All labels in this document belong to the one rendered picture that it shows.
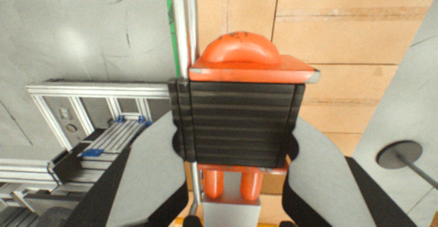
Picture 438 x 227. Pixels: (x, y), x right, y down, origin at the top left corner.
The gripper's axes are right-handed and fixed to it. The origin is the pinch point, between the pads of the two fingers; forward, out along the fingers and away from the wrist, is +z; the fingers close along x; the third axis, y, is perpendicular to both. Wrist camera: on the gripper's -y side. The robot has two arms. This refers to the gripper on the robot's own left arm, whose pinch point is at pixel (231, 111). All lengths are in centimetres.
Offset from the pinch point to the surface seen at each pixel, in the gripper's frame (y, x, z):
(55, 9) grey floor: -15, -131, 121
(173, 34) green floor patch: 1, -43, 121
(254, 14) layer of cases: -10, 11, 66
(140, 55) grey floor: 17, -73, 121
